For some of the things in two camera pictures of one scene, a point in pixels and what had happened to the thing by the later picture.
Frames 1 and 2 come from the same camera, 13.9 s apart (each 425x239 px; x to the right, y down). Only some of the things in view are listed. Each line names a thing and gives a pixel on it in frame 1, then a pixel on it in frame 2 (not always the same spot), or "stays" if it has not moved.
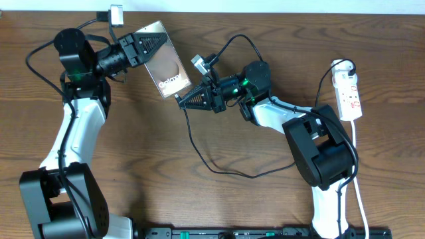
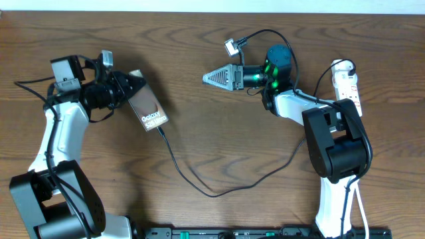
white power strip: x=346 y=92 stays
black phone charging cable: x=209 y=163 → x=262 y=180
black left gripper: x=135 y=42 → x=123 y=90
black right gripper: x=218 y=104 → x=234 y=77
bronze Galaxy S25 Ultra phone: x=164 y=66 → x=146 y=105
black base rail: x=259 y=233 stays
